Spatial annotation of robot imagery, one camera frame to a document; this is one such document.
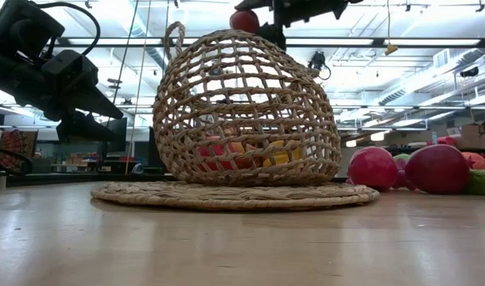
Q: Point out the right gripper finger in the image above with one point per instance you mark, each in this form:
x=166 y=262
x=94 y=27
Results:
x=258 y=5
x=275 y=35

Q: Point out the dark background monitor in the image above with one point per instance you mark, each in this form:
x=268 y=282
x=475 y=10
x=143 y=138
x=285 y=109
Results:
x=119 y=143

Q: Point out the black hanging camera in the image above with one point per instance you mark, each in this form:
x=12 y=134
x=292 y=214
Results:
x=317 y=61

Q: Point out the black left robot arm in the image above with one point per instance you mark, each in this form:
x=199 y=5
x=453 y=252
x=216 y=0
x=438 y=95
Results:
x=12 y=51

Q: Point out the black ceiling device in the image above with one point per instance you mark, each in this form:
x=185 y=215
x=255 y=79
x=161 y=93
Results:
x=469 y=72

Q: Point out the round crimson red apple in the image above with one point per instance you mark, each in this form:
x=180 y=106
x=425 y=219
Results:
x=371 y=168

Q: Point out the red and yellow peach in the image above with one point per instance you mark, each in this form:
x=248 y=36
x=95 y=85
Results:
x=240 y=149

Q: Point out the red patterned fabric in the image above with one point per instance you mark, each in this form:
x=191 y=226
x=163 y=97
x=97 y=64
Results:
x=16 y=147

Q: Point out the yellow bell pepper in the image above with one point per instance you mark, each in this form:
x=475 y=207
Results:
x=284 y=157

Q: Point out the cardboard boxes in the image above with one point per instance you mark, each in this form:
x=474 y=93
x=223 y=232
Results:
x=479 y=135

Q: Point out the green cucumber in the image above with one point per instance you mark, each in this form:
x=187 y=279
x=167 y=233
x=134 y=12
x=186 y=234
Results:
x=483 y=183

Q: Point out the yellow hanging tag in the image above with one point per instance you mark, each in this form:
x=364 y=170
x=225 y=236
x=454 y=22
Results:
x=390 y=49

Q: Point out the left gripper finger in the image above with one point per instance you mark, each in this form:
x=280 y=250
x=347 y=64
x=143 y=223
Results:
x=87 y=130
x=103 y=105

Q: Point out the pink background object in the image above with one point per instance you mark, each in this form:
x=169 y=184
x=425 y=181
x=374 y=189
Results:
x=445 y=140

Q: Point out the purple grape bunch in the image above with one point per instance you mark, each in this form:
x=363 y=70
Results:
x=400 y=178

